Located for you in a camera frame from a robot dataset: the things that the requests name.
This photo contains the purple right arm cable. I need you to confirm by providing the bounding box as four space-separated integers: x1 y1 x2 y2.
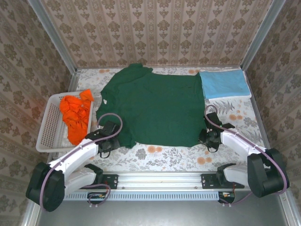
204 105 290 205

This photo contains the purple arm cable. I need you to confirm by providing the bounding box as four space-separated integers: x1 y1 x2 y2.
40 113 124 212
204 105 290 205

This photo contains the grey metal panel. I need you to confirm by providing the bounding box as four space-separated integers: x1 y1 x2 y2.
22 189 301 226

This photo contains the thin black right gripper wire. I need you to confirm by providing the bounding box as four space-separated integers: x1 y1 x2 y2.
206 143 220 154

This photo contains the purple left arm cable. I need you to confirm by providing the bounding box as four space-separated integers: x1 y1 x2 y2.
40 113 124 212

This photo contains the black controller board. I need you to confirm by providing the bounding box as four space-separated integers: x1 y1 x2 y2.
217 191 236 204
87 192 108 205

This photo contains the floral tablecloth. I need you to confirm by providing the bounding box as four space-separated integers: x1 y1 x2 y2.
54 66 275 172

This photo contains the slotted grey cable duct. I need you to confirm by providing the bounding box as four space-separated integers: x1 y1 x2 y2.
63 191 221 201

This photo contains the white perforated plastic basket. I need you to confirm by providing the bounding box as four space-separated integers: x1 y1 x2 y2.
35 90 96 153

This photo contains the dark green t-shirt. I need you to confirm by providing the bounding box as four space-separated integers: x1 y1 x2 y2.
95 63 207 149

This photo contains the orange t-shirt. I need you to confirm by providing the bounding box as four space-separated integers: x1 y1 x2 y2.
58 89 95 146

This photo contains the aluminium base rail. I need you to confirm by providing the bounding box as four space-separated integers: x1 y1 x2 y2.
63 171 250 190

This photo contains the aluminium frame post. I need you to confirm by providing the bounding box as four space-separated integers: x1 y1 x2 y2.
241 0 286 71
27 0 78 75

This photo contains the folded light blue t-shirt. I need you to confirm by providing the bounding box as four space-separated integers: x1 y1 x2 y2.
198 69 250 99

